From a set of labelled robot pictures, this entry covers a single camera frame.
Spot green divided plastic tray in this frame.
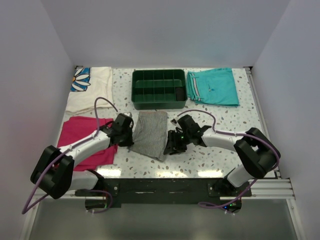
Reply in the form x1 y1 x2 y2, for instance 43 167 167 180
131 69 188 110

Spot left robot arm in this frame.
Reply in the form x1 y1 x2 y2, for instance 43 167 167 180
30 112 134 199

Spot pink folded cloth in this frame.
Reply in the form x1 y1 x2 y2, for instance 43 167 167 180
57 116 118 172

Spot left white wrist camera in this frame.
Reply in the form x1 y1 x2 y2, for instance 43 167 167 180
124 112 132 118

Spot teal folded shorts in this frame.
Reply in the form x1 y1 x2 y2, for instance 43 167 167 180
186 68 240 107

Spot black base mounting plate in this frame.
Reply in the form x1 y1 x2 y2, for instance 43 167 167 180
75 178 252 210

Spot black item in tray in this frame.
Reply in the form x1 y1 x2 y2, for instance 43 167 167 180
175 87 185 102

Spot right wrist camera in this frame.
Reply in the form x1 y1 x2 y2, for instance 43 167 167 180
170 118 177 126

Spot grey striped underwear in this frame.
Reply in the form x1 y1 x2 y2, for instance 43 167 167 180
129 111 168 162

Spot aluminium frame rail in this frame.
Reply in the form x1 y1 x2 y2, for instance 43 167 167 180
244 67 296 200

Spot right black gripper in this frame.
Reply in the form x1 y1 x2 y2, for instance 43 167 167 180
163 130 192 156

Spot cream daisy print shirt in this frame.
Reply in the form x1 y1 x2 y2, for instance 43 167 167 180
65 66 114 115

